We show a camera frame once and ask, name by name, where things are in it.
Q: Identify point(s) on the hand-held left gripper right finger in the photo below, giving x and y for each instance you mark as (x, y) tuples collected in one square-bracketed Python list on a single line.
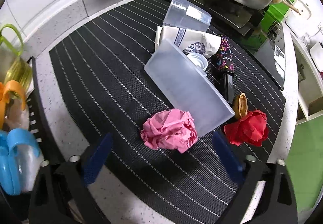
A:
[(227, 158)]

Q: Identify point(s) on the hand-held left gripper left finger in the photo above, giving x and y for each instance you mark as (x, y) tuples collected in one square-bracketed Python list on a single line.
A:
[(97, 156)]

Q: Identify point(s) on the red paper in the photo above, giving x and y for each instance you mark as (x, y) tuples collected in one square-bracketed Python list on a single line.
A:
[(248, 127)]

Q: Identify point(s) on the pink paper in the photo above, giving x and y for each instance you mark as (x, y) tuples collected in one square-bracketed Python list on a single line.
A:
[(169, 129)]

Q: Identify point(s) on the translucent plastic box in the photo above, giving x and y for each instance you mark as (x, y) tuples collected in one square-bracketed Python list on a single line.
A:
[(184, 85)]

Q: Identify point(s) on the black colourful-print wrapper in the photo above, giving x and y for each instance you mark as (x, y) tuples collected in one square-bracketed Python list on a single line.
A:
[(224, 59)]

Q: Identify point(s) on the white blue-printed paper bag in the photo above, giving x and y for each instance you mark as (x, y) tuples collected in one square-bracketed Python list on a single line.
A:
[(191, 40)]

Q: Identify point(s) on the clear plastic cup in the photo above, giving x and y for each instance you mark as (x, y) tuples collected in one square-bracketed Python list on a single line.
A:
[(184, 16)]

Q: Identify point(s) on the brown nut shell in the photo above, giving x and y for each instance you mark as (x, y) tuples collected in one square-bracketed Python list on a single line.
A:
[(240, 105)]

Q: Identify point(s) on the green cabinet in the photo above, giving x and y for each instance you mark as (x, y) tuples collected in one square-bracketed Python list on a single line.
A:
[(302, 163)]

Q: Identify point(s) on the black striped mat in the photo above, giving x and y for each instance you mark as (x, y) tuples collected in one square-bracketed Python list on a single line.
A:
[(106, 70)]

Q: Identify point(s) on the small white bottle cap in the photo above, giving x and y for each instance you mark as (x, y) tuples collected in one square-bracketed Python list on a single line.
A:
[(198, 60)]

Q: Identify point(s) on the black gas stove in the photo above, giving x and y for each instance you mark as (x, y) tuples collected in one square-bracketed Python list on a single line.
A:
[(272, 60)]

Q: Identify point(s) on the white open shelf unit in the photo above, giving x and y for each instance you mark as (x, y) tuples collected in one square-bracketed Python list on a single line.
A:
[(306, 82)]

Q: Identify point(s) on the wooden spatula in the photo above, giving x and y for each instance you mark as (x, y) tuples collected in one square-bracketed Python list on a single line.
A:
[(291, 6)]

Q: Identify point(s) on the white wall socket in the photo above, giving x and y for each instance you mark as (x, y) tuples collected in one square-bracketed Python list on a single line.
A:
[(302, 8)]

